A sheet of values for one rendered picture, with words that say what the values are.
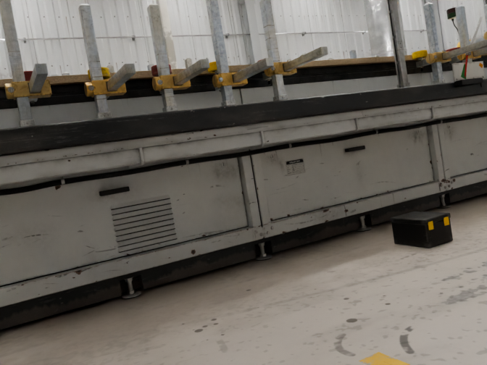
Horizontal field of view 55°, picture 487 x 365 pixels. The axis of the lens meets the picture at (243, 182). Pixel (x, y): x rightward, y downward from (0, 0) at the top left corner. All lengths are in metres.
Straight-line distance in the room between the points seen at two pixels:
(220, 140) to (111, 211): 0.52
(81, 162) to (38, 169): 0.14
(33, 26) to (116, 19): 1.47
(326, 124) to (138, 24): 7.80
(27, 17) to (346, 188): 7.68
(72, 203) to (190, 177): 0.51
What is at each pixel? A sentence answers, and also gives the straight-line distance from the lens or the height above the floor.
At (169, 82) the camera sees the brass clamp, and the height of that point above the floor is 0.81.
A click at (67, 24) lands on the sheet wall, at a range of 9.43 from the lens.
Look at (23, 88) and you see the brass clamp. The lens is 1.72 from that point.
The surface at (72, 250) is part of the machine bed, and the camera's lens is 1.96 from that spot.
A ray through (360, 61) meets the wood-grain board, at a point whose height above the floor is 0.88.
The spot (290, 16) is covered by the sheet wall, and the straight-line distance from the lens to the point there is 11.40.
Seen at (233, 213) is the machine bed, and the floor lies 0.24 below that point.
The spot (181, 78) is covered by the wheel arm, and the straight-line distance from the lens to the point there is 1.76.
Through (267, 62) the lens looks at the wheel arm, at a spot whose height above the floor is 0.80.
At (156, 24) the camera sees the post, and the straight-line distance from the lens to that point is 1.88.
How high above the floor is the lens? 0.49
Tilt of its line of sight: 3 degrees down
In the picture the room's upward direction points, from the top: 9 degrees counter-clockwise
